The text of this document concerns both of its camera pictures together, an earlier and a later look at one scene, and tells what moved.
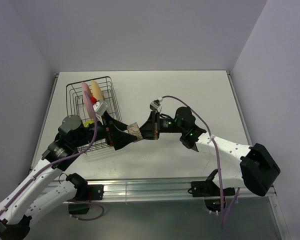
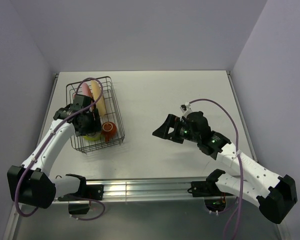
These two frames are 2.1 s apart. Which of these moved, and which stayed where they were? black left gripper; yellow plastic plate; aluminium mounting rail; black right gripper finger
Moved: black right gripper finger; black left gripper
Stayed: yellow plastic plate; aluminium mounting rail
